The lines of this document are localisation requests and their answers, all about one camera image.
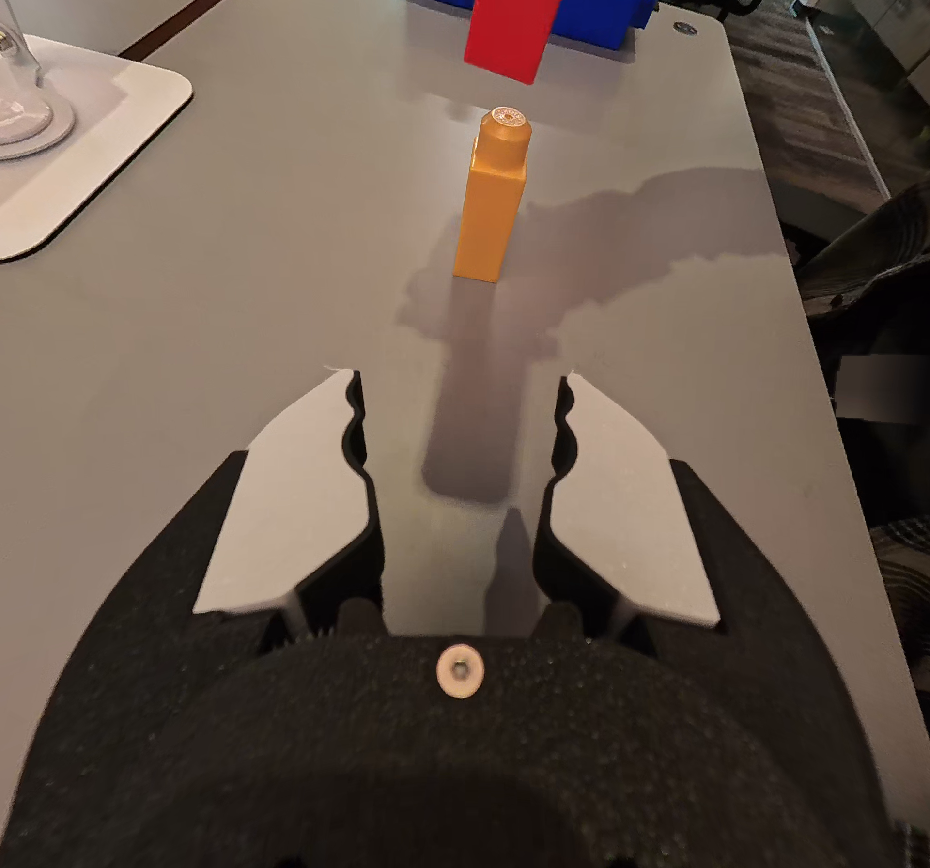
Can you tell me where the person's plaid shirt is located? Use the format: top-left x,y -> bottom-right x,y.
794,180 -> 930,629

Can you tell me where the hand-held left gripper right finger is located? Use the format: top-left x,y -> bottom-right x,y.
532,372 -> 722,642

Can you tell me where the white monitor stand base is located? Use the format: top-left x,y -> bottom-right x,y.
0,32 -> 195,263

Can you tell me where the red mega block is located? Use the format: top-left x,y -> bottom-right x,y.
463,0 -> 575,86

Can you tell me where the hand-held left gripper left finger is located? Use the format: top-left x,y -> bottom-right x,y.
192,370 -> 385,638

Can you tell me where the white monitor stand neck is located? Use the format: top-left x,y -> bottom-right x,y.
0,0 -> 78,162

